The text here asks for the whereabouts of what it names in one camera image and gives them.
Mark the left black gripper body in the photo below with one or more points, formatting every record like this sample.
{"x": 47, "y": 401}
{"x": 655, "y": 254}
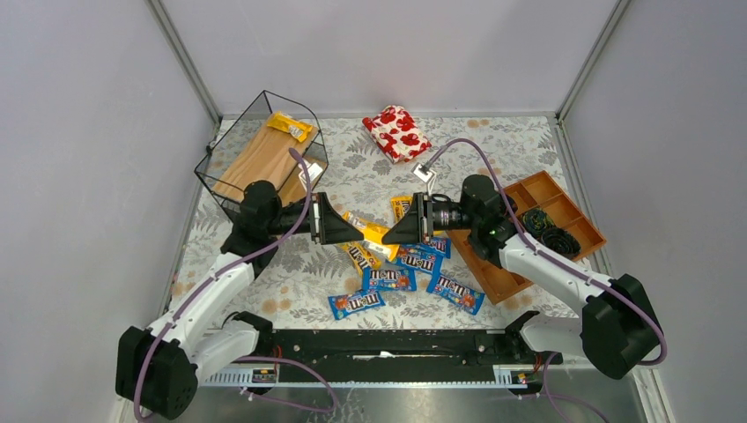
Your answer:
{"x": 318, "y": 220}

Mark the blue m&m bag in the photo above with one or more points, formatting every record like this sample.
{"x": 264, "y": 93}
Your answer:
{"x": 460, "y": 295}
{"x": 344, "y": 305}
{"x": 419, "y": 260}
{"x": 403, "y": 280}
{"x": 437, "y": 245}

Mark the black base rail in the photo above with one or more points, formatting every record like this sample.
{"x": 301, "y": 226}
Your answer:
{"x": 397, "y": 356}

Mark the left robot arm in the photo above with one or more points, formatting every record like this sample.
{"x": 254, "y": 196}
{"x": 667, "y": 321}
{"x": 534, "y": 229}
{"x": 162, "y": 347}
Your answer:
{"x": 160, "y": 366}

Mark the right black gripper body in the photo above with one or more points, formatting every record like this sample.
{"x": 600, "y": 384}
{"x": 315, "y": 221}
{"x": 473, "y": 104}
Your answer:
{"x": 423, "y": 215}

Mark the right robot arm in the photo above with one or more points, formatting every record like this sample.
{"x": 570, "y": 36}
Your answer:
{"x": 615, "y": 327}

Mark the black wire wooden shelf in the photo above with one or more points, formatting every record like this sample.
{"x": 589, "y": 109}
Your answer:
{"x": 247, "y": 149}

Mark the yellow m&m bag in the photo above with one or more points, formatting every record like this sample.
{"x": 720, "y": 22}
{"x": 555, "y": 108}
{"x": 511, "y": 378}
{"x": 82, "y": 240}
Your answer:
{"x": 373, "y": 236}
{"x": 298, "y": 130}
{"x": 361, "y": 257}
{"x": 400, "y": 205}

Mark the green black coiled roll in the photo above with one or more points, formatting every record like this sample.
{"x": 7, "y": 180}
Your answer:
{"x": 536, "y": 222}

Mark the orange compartment tray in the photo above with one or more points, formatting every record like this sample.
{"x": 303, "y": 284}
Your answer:
{"x": 550, "y": 216}

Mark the red white floral pouch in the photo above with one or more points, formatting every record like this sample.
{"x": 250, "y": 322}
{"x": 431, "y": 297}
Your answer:
{"x": 396, "y": 134}

